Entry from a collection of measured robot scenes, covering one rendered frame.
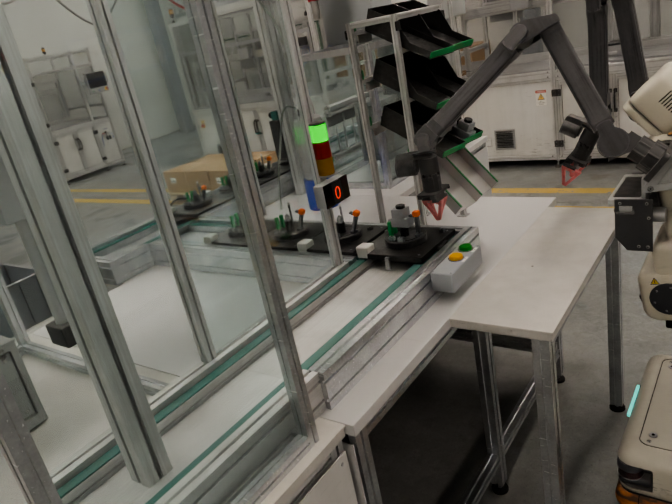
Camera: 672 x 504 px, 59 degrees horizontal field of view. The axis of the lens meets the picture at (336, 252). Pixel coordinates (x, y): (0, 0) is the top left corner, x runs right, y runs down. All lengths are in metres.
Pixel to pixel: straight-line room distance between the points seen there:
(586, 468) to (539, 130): 4.08
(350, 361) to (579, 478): 1.24
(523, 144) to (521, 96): 0.46
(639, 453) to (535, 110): 4.30
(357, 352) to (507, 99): 4.83
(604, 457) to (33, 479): 2.05
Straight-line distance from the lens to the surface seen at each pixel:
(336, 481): 1.38
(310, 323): 1.67
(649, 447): 2.16
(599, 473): 2.47
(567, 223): 2.26
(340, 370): 1.40
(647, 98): 1.84
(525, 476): 2.44
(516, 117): 6.08
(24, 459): 0.90
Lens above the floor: 1.67
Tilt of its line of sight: 21 degrees down
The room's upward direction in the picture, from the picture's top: 12 degrees counter-clockwise
